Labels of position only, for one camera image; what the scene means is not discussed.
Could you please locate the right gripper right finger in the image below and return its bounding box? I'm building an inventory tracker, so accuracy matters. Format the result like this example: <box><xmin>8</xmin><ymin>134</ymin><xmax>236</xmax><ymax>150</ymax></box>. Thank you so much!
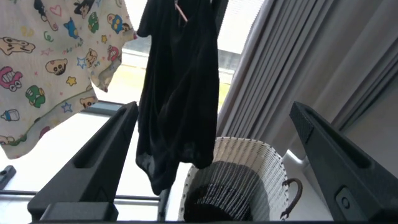
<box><xmin>289</xmin><ymin>101</ymin><xmax>398</xmax><ymax>222</ymax></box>

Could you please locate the black clothes rack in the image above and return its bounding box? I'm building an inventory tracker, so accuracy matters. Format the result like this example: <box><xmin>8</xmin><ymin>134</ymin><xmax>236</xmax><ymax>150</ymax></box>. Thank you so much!
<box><xmin>0</xmin><ymin>0</ymin><xmax>230</xmax><ymax>222</ymax></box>

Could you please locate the cream printed garment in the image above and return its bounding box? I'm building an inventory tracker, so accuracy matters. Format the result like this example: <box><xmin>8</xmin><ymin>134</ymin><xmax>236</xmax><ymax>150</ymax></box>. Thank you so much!
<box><xmin>0</xmin><ymin>0</ymin><xmax>138</xmax><ymax>160</ymax></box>

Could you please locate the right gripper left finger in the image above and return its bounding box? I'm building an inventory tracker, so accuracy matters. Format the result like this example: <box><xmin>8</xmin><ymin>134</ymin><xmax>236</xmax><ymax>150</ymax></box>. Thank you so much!
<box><xmin>27</xmin><ymin>100</ymin><xmax>140</xmax><ymax>222</ymax></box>

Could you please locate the black garment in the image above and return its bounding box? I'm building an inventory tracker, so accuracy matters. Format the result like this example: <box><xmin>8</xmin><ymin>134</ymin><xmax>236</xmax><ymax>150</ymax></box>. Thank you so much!
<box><xmin>135</xmin><ymin>0</ymin><xmax>220</xmax><ymax>196</ymax></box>

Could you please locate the white laundry basket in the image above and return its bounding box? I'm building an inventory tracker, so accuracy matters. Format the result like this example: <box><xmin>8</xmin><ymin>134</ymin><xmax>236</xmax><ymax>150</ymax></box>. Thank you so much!
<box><xmin>177</xmin><ymin>136</ymin><xmax>304</xmax><ymax>222</ymax></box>

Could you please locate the pink clothes hanger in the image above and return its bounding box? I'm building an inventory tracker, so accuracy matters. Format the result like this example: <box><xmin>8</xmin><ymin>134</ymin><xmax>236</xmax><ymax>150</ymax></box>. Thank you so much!
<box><xmin>174</xmin><ymin>0</ymin><xmax>189</xmax><ymax>23</ymax></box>

